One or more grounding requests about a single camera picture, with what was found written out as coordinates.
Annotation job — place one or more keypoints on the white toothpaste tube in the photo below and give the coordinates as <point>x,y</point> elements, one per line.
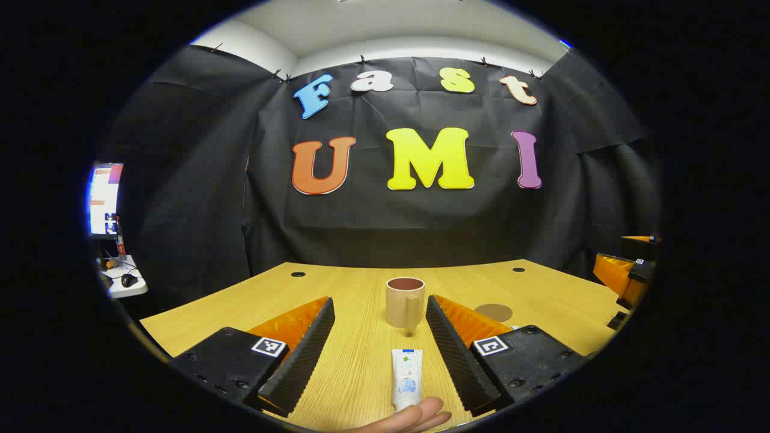
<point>406,379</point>

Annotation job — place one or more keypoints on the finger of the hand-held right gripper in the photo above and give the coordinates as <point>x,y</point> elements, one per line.
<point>613,272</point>
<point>640,248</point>

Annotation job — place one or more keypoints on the black computer mouse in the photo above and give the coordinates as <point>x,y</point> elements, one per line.
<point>129,280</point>

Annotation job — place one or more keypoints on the computer monitor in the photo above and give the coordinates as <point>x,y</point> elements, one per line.
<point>105,198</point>

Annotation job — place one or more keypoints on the white side table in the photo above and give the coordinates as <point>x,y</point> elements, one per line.
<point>129,290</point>

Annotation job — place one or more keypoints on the round brown coaster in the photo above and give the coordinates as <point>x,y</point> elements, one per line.
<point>494,313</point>

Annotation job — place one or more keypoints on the wooden desktop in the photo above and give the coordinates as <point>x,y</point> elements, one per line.
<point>361,294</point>

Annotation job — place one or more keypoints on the small red bottle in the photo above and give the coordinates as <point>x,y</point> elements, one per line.
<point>120,240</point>

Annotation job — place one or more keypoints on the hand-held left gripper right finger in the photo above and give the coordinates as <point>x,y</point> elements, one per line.
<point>460,361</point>

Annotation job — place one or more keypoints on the beige cup with brown inside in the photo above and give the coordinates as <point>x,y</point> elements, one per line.
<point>398,308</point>

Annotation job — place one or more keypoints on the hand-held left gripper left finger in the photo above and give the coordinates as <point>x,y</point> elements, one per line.
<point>301,361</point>

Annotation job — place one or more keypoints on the black backdrop cloth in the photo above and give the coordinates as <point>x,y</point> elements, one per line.
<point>373,228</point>

